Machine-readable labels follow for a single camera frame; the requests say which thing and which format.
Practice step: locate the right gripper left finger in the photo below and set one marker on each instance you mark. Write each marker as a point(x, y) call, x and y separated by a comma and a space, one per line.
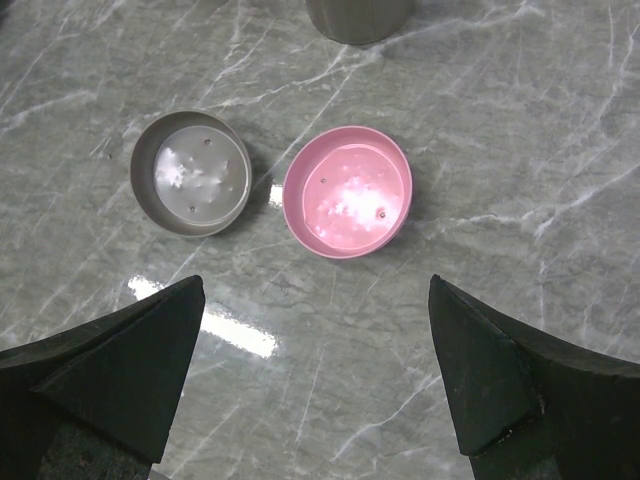
point(98, 401)

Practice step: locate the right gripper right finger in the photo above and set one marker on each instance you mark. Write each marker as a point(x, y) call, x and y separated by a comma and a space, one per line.
point(526, 404)

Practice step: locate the grey round lid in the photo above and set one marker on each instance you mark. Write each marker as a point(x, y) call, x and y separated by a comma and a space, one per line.
point(191, 173)

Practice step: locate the pink round lid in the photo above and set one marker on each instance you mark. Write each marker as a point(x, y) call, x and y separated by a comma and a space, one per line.
point(348, 192)

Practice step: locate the grey cylindrical container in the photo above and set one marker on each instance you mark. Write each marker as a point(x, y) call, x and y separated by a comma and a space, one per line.
point(359, 22)

